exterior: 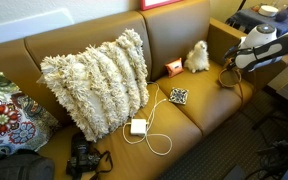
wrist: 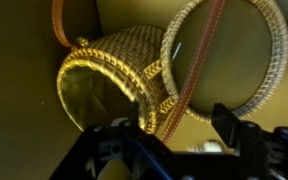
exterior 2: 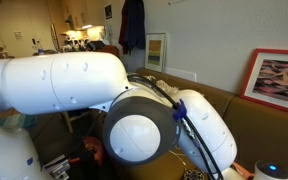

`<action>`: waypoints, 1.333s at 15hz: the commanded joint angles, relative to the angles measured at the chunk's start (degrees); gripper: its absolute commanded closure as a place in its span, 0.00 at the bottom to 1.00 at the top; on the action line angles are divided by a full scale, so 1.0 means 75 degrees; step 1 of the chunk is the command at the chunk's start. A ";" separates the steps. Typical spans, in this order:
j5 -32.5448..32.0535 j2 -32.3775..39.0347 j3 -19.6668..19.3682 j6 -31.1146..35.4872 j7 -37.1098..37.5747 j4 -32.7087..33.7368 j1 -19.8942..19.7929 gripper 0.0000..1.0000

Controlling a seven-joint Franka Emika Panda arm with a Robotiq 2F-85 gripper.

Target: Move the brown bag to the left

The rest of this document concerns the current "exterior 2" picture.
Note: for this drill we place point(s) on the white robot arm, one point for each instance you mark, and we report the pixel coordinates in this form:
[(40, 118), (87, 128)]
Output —
[(67, 83)]

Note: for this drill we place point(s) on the wood framed striped picture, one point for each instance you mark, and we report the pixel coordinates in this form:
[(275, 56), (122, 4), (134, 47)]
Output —
[(155, 51)]

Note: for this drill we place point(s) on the orange chair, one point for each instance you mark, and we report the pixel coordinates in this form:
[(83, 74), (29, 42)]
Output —
[(110, 50)]

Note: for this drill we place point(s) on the dark hanging jacket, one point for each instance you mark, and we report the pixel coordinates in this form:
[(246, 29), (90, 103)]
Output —
[(134, 26)]

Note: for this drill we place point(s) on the orange black clamp tool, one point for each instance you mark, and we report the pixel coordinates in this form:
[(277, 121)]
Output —
[(84, 156)]

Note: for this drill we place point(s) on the clear water bottle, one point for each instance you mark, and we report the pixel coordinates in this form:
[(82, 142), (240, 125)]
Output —
[(40, 48)]

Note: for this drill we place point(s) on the orange tissue pouch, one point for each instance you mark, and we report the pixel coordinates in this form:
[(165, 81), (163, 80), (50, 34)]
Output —
[(242, 168)]

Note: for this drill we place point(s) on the brown leather sofa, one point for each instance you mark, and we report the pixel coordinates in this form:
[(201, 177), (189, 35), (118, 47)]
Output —
[(267, 133)]

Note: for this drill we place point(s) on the teal rug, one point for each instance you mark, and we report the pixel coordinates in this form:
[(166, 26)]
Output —
[(15, 119)]

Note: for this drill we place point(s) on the red framed picture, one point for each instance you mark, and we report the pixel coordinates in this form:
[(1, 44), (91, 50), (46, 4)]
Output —
[(277, 80)]

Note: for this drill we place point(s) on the paper door sign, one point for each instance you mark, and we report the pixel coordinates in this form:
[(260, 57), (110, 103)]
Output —
[(18, 35)]

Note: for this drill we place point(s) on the small dark wall poster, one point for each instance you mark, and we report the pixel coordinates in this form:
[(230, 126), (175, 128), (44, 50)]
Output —
[(108, 11)]

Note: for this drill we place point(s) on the silver metal bracket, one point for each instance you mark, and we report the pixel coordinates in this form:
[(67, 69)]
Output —
[(55, 166)]

